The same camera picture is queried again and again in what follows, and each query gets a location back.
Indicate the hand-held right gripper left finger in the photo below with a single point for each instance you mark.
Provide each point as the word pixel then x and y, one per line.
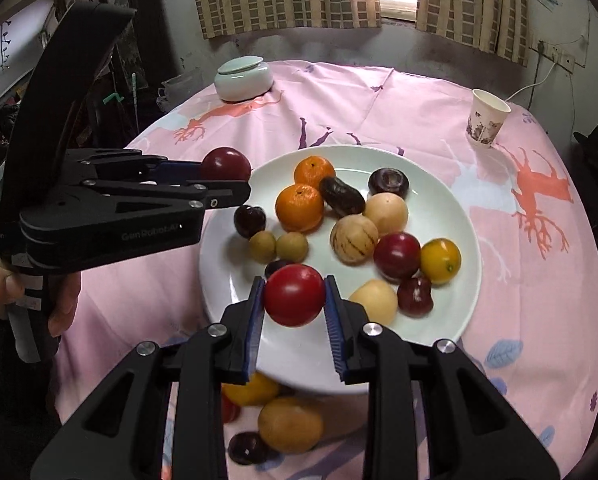
pixel 256 322

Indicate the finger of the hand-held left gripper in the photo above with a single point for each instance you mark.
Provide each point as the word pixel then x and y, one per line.
pixel 219 194
pixel 179 169

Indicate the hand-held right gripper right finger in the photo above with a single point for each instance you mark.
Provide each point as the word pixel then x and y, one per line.
pixel 334 327

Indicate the dark red plum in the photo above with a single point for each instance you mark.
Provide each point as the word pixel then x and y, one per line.
pixel 226 162

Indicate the dark purple plum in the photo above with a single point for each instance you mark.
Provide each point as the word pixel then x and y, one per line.
pixel 250 220
pixel 248 448

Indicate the red tomato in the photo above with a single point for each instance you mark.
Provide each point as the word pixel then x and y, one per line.
pixel 294 295

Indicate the pale yellow round fruit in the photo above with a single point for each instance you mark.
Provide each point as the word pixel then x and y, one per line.
pixel 375 304

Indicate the small dark purple fruit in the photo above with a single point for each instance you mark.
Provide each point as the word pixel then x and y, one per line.
pixel 276 266

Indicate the small tan longan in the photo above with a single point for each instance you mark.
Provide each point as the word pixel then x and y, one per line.
pixel 262 246
pixel 292 246

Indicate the dark red lobed fruit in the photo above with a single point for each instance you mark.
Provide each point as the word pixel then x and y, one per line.
pixel 415 296

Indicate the striped pale pepino melon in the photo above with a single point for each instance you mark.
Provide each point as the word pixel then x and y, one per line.
pixel 354 238

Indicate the dark purple elongated fruit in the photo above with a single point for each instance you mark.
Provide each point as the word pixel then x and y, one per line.
pixel 341 196

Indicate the yellow-orange round fruit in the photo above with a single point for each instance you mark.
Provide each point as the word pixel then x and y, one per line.
pixel 440 261

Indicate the white round plate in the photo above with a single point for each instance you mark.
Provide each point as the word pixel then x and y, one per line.
pixel 444 200

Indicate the person's left hand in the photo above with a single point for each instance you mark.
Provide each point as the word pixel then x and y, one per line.
pixel 64 300

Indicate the orange-yellow round fruit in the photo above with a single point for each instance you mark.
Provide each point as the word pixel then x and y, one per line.
pixel 251 392

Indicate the orange mandarin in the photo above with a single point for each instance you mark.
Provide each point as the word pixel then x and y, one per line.
pixel 315 170
pixel 299 208

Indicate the small red fruit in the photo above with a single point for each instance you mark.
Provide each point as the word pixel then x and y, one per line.
pixel 230 410

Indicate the tan yellow round fruit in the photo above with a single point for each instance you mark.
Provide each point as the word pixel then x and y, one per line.
pixel 289 424

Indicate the pale green lidded ceramic jar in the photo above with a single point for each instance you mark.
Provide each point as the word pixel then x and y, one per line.
pixel 244 80

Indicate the pale peach-coloured round fruit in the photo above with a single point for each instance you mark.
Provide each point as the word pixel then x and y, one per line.
pixel 388 215

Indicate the pink printed tablecloth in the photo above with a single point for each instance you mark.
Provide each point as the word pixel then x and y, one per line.
pixel 529 310

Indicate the floral paper cup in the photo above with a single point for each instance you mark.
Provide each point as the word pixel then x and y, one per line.
pixel 484 120

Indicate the white wall socket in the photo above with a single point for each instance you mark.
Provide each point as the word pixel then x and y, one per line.
pixel 561 57

